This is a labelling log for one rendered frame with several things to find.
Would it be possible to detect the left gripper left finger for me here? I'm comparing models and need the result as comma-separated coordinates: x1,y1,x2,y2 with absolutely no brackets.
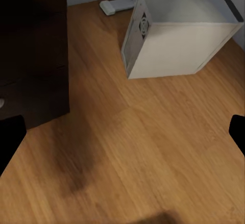
0,115,27,176

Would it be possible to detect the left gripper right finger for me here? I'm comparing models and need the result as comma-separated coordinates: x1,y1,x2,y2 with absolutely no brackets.
229,114,245,156

